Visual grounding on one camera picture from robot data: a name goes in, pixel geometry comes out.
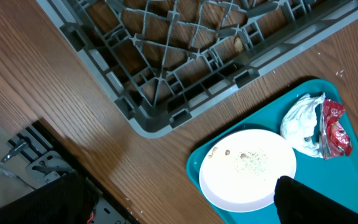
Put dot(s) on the teal plastic tray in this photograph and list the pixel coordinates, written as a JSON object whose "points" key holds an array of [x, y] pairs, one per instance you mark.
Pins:
{"points": [[335, 178]]}

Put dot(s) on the crumpled white napkin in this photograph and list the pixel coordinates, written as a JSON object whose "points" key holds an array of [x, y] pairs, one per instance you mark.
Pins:
{"points": [[298, 125]]}

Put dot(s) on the grey dishwasher rack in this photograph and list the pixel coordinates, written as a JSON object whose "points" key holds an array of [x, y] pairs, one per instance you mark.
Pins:
{"points": [[163, 63]]}

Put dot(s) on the large white plate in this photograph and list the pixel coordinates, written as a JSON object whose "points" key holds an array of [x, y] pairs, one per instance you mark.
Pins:
{"points": [[239, 173]]}

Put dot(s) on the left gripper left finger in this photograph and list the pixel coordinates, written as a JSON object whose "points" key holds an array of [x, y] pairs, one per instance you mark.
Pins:
{"points": [[68, 199]]}

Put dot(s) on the red foil snack wrapper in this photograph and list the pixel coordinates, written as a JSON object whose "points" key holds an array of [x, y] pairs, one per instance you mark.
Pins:
{"points": [[333, 140]]}

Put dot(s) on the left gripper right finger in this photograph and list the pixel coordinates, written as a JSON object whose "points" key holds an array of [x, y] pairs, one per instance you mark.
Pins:
{"points": [[297, 204]]}

